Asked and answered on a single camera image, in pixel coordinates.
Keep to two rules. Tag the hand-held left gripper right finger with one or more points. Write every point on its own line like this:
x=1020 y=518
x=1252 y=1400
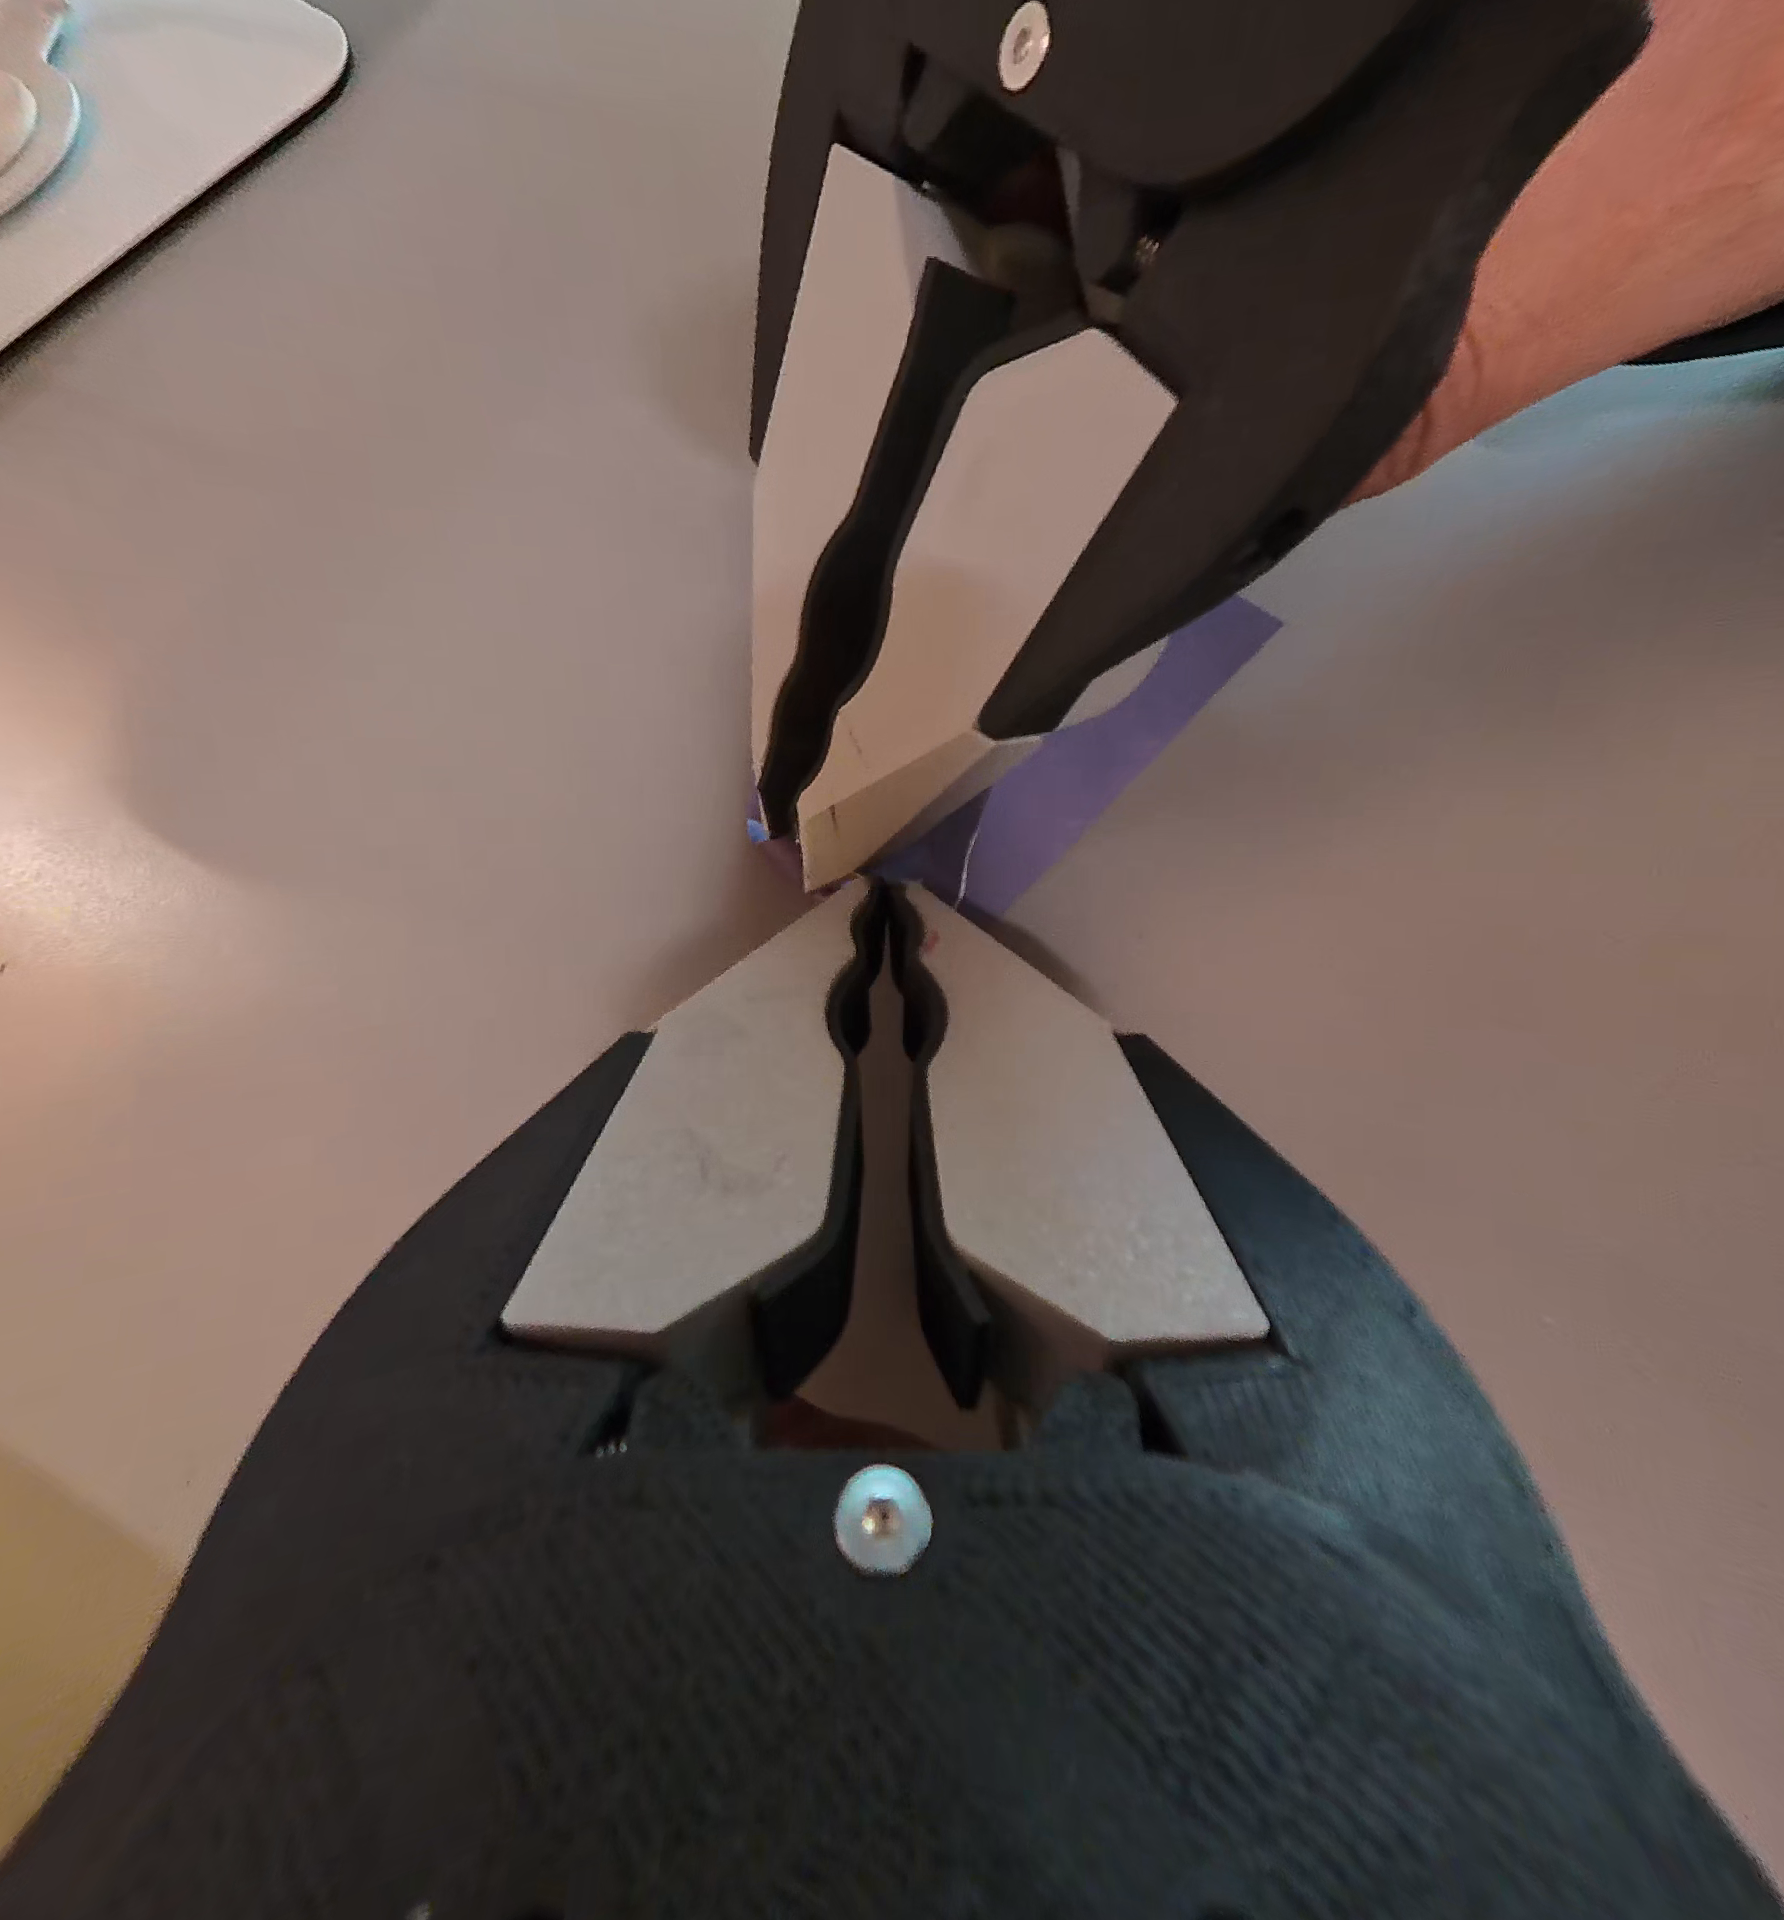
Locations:
x=1087 y=1185

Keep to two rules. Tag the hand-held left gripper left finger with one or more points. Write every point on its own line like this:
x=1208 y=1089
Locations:
x=712 y=1170

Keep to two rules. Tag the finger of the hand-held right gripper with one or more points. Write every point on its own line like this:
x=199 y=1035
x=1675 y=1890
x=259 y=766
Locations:
x=817 y=451
x=1011 y=495

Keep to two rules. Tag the purple paper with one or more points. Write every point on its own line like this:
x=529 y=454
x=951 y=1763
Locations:
x=1087 y=765

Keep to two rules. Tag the person's right forearm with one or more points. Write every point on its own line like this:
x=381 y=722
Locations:
x=1657 y=180

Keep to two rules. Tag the white rounded board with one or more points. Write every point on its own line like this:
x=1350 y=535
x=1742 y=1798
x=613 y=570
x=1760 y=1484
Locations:
x=187 y=151

